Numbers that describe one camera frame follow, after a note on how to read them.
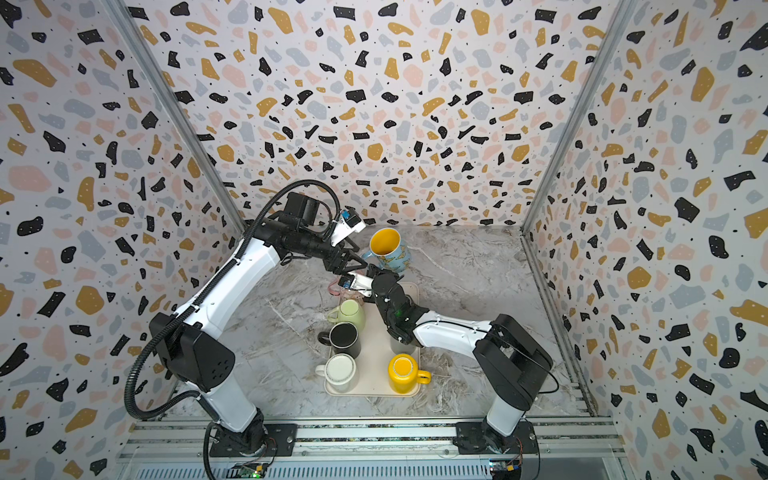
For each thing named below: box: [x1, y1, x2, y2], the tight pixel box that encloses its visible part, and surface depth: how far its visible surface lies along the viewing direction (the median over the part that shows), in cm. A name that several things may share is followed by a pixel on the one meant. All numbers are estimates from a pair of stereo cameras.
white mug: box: [315, 353, 358, 393], surface depth 80 cm
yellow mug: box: [388, 353, 432, 395], surface depth 78 cm
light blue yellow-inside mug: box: [362, 227, 411, 274], surface depth 80 cm
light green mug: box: [326, 299, 365, 332], surface depth 89 cm
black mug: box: [317, 322, 361, 359], surface depth 83 cm
